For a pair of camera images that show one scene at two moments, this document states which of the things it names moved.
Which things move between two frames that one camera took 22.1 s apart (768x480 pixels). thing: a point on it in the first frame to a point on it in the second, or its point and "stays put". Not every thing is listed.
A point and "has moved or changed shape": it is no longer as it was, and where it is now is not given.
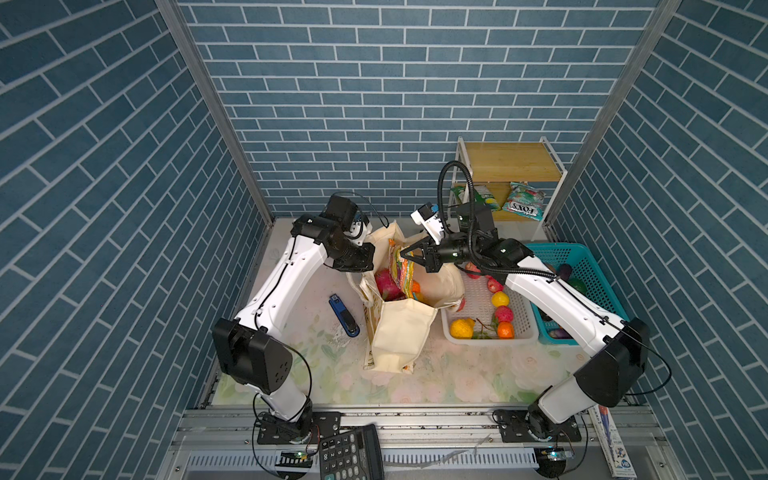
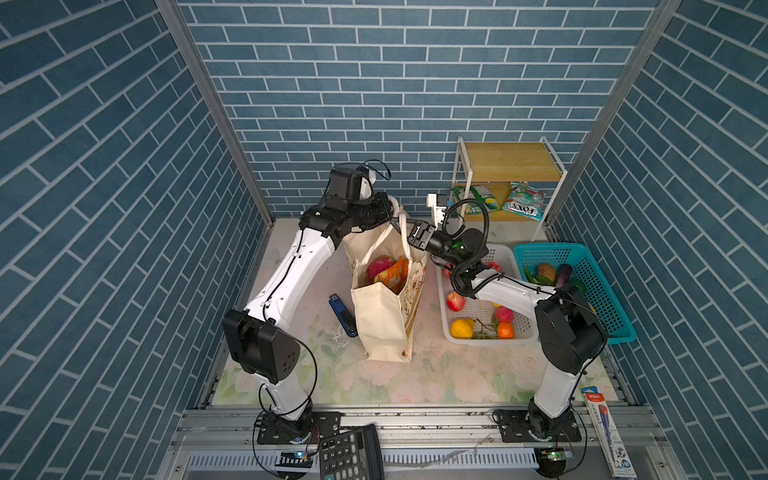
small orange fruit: [505, 330] stays put
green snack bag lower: [481, 193] stays put
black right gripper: [429, 256] to [425, 237]
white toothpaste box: [611, 442] stays put
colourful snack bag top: [403, 270] has moved or changed shape
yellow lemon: [462, 328] stays put
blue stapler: [350, 326] stays put
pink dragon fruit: [387, 285] to [377, 265]
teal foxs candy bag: [526, 200] stays put
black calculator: [351, 455] stays put
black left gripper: [365, 261] to [380, 202]
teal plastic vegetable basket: [576, 267] stays put
